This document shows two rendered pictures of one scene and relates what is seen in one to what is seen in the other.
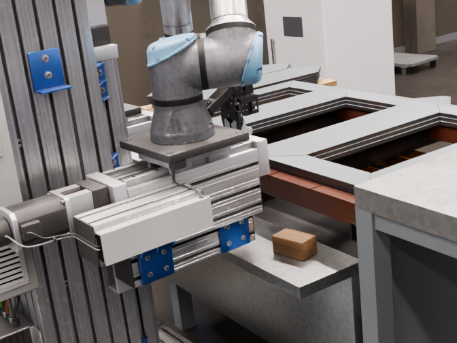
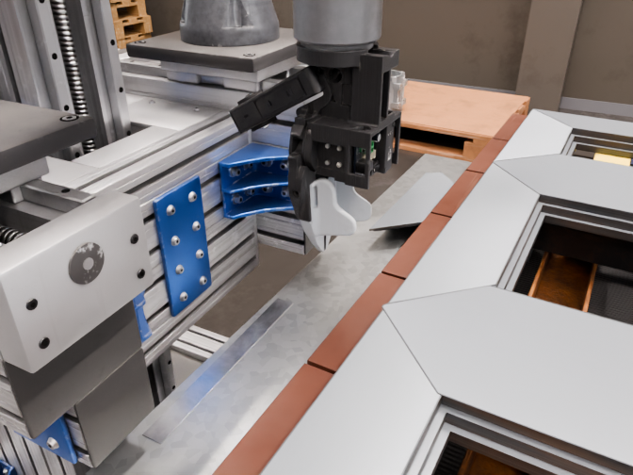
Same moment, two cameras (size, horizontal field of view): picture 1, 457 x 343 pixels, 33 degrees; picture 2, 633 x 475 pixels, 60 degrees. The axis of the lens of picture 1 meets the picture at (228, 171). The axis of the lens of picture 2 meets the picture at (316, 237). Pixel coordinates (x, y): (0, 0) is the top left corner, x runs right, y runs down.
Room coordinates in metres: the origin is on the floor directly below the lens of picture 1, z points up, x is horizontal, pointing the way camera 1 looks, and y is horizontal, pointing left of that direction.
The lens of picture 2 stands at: (1.82, -0.47, 1.20)
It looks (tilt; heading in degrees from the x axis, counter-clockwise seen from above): 30 degrees down; 61
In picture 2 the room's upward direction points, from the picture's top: straight up
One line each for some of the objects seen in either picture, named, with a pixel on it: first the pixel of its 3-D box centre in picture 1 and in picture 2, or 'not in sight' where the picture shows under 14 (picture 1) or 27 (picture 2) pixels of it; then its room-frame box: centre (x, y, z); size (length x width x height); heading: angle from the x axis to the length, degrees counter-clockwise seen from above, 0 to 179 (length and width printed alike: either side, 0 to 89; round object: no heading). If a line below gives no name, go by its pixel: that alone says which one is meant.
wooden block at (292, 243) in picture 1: (294, 243); not in sight; (1.79, -0.15, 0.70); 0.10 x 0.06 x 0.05; 44
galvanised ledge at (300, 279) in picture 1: (191, 214); (344, 305); (2.20, 0.13, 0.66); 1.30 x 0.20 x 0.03; 32
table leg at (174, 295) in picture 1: (174, 248); not in sight; (2.72, 0.24, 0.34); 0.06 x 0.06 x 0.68; 32
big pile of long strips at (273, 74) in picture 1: (237, 86); not in sight; (3.30, -0.08, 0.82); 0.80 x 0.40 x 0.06; 122
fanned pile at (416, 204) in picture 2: not in sight; (437, 204); (2.52, 0.29, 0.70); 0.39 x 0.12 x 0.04; 32
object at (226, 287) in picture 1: (219, 262); not in sight; (2.24, 0.06, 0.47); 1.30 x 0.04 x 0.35; 32
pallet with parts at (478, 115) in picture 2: not in sight; (404, 93); (4.05, 2.42, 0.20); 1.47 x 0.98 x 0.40; 125
